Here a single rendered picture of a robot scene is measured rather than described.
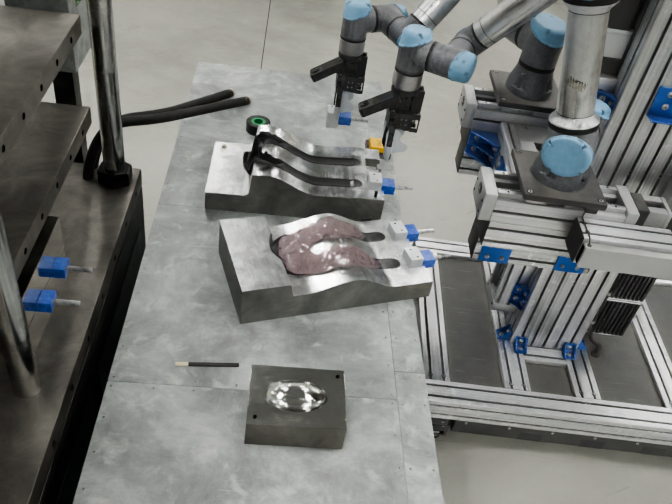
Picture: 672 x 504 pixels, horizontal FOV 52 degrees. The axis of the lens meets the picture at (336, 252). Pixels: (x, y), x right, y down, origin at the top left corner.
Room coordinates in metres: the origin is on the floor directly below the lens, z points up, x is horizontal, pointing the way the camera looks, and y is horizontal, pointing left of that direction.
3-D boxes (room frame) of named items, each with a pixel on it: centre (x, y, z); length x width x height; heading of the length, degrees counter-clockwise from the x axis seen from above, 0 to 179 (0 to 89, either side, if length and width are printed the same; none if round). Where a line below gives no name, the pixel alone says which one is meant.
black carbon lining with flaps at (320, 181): (1.66, 0.14, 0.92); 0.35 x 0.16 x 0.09; 98
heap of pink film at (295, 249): (1.33, 0.02, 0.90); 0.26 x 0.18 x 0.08; 115
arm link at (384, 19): (1.95, -0.03, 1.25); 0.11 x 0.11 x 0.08; 32
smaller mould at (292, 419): (0.87, 0.03, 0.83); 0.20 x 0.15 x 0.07; 98
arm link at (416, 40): (1.64, -0.10, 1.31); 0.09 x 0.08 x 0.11; 71
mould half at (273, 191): (1.66, 0.16, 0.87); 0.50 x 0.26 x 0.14; 98
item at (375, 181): (1.64, -0.12, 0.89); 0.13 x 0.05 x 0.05; 98
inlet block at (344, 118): (1.91, 0.04, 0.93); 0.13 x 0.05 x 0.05; 98
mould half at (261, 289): (1.32, 0.02, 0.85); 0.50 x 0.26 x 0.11; 115
